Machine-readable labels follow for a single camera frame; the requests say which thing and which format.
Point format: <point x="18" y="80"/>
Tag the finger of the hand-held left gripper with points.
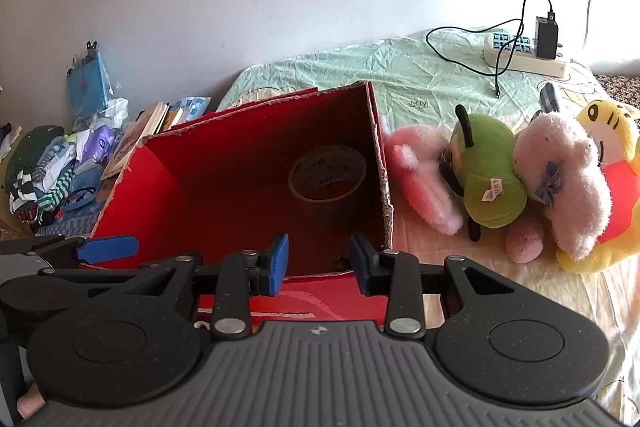
<point x="90" y="272"/>
<point x="107" y="249"/>

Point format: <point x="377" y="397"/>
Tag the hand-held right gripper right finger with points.
<point x="359" y="259"/>

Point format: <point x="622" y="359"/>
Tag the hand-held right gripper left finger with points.
<point x="279" y="263"/>

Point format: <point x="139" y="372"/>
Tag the red cardboard box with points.
<point x="225" y="167"/>

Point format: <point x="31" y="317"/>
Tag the blue printed cloth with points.
<point x="82" y="192"/>

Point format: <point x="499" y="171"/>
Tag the pile of folded clothes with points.
<point x="55" y="192"/>

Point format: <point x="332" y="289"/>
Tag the brown tape roll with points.
<point x="300" y="179"/>

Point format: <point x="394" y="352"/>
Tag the purple white packet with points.
<point x="100" y="144"/>

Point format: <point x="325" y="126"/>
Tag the white cover book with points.
<point x="135" y="142"/>

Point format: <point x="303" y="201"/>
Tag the dark green cloth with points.
<point x="30" y="152"/>

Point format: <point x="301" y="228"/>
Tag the orange cover book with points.
<point x="174" y="117"/>

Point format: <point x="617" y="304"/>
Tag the green plush toy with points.
<point x="487" y="167"/>

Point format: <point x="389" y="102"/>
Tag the blue plastic packet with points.
<point x="90" y="79"/>

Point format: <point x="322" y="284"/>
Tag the light green bed sheet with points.
<point x="425" y="72"/>

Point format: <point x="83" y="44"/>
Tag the light pink plush toy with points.
<point x="565" y="167"/>

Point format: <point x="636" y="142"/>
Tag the white power strip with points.
<point x="520" y="63"/>

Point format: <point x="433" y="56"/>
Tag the yellow tiger plush toy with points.
<point x="610" y="132"/>

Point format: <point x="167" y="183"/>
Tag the black charger adapter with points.
<point x="546" y="34"/>

